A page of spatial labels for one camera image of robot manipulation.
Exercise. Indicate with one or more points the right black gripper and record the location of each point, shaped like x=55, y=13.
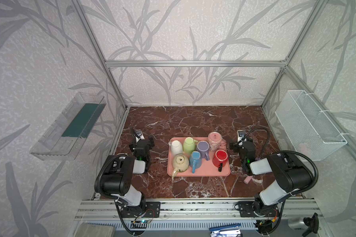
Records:
x=235, y=145

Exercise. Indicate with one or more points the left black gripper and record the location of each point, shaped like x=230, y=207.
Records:
x=150, y=143

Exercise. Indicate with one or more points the light green ceramic mug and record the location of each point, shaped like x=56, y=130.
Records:
x=189, y=145

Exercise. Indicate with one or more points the blue polka dot mug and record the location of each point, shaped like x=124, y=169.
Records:
x=195, y=161

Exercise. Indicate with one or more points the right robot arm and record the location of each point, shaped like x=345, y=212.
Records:
x=294, y=173

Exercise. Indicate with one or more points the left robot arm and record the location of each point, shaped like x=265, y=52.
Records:
x=115, y=177

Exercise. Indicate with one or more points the pink ghost pattern mug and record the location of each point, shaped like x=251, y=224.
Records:
x=215, y=141

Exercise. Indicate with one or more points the white ceramic mug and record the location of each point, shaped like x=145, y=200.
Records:
x=176, y=147

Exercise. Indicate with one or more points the cream speckled squat mug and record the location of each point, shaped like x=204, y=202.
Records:
x=180, y=164

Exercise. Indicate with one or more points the lavender ceramic mug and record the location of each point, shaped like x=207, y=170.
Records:
x=203, y=148

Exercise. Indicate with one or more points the pink plastic tray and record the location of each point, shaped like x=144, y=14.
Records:
x=207, y=168

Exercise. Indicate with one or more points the pink item in basket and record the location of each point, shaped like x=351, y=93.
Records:
x=304, y=148

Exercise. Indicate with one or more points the blue stapler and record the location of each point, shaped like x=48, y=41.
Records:
x=226, y=231

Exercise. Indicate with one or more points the black clamp knob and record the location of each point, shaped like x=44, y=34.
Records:
x=312, y=224

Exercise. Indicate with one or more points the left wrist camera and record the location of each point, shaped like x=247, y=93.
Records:
x=137, y=135

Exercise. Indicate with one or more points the red mug black handle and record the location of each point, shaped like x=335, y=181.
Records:
x=219, y=159

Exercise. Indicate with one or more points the white wire mesh basket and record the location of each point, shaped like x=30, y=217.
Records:
x=305, y=122

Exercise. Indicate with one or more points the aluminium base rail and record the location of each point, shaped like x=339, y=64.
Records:
x=192, y=213

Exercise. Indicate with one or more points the clear plastic wall bin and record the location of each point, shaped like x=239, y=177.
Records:
x=66, y=136

